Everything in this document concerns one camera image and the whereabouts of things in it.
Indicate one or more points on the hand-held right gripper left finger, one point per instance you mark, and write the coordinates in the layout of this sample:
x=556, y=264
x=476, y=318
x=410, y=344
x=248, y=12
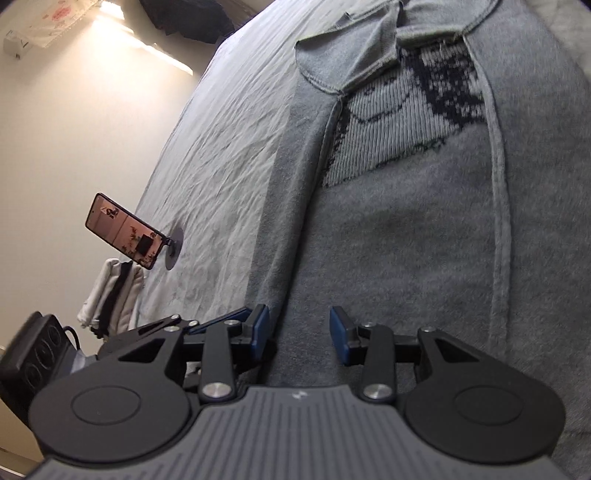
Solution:
x=261, y=330

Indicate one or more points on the covered wall air conditioner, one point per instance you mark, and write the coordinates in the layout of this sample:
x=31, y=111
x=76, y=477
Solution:
x=51, y=23

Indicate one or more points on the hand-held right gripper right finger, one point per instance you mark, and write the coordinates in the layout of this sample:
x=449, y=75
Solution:
x=338, y=334

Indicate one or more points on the dark hanging jacket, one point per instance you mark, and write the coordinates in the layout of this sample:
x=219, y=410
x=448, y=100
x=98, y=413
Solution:
x=194, y=18

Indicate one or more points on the smartphone with pink screen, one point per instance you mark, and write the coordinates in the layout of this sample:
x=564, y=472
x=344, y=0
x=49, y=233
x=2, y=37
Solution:
x=122, y=230

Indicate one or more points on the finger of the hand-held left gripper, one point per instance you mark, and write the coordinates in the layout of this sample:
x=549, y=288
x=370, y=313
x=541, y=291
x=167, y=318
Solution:
x=221, y=318

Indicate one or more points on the black speaker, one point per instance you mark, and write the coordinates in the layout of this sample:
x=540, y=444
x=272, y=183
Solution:
x=32, y=360

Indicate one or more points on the grey knit sweater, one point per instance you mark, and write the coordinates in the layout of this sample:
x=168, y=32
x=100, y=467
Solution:
x=406, y=230

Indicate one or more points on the round black phone stand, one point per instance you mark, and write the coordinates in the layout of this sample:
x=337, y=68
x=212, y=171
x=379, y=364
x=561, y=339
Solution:
x=174, y=249

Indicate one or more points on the white and black hanging clothes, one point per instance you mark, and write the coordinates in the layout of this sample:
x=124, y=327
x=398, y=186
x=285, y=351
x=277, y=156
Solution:
x=111, y=295

